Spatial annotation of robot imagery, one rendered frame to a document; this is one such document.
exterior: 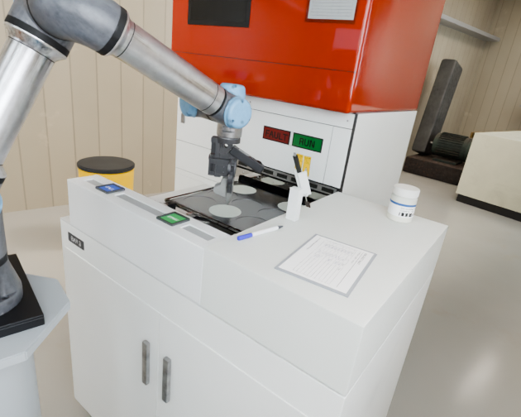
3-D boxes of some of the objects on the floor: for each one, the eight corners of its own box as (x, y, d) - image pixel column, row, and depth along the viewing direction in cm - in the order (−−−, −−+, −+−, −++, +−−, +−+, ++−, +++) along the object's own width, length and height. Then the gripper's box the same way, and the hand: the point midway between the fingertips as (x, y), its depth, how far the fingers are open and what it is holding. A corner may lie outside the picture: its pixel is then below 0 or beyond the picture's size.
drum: (123, 225, 300) (122, 154, 279) (143, 244, 275) (143, 167, 254) (74, 234, 276) (69, 157, 255) (91, 255, 251) (87, 172, 230)
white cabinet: (194, 335, 191) (204, 184, 162) (372, 459, 140) (433, 270, 111) (70, 415, 142) (54, 219, 113) (275, 653, 90) (341, 405, 61)
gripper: (213, 132, 115) (209, 197, 123) (209, 137, 107) (205, 206, 114) (241, 136, 116) (235, 199, 123) (239, 141, 107) (232, 209, 115)
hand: (229, 200), depth 118 cm, fingers closed
